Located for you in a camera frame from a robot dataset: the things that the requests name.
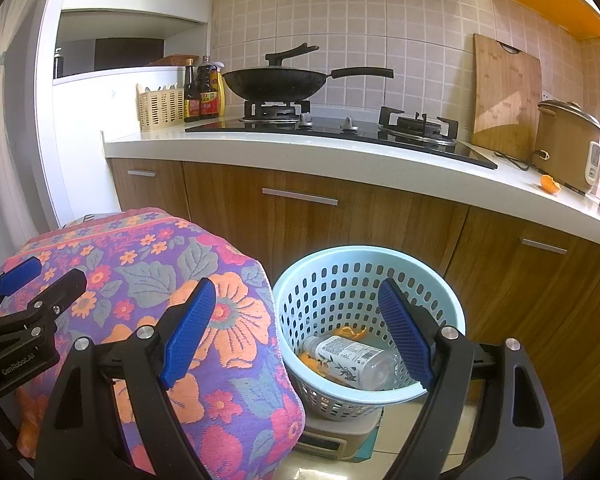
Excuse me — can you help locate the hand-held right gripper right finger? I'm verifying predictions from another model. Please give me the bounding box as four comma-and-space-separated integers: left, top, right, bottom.
377, 277, 566, 480

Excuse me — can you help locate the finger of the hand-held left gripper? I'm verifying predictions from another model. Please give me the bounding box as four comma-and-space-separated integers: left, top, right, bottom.
0, 268, 88, 346
0, 256, 43, 321

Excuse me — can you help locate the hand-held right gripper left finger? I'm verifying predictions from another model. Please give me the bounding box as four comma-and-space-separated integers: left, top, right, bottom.
34, 276, 217, 480

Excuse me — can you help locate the light blue perforated waste basket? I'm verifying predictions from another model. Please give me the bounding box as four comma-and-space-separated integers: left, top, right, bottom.
272, 246, 466, 421

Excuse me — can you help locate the clear plastic bottle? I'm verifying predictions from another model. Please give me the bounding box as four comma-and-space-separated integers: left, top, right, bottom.
300, 335, 406, 391

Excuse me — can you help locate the floral purple orange cloth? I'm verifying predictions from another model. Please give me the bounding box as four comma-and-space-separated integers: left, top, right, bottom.
0, 206, 306, 480

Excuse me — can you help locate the wooden kitchen cabinet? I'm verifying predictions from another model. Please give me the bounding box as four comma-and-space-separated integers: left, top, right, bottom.
107, 157, 600, 471

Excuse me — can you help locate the white teal low stool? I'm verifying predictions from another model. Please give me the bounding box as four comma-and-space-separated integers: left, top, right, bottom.
297, 402, 383, 462

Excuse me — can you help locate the white curtain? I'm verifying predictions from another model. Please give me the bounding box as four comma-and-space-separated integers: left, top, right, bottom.
0, 10, 41, 241

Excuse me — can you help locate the beige slotted utensil basket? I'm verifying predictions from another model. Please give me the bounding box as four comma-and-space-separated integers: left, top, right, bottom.
137, 84, 186, 132

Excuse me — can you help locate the black gas hob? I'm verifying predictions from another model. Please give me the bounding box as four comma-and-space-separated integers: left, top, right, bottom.
185, 100, 498, 170

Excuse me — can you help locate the dark soy sauce bottle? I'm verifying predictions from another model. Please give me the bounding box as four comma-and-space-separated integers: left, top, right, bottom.
184, 58, 202, 123

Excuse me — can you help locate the red label sauce bottle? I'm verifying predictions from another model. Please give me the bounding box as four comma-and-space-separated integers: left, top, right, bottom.
197, 56, 221, 121

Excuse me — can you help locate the brown rice cooker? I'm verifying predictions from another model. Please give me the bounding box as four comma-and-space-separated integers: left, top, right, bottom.
532, 100, 600, 193

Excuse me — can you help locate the wooden cutting board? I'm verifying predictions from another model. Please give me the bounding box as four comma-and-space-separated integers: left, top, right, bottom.
471, 33, 543, 161

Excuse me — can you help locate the black wok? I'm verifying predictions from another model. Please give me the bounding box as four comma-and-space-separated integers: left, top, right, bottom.
221, 44, 395, 102

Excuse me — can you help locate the long silver cabinet handle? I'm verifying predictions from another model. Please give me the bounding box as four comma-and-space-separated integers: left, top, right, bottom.
261, 187, 339, 206

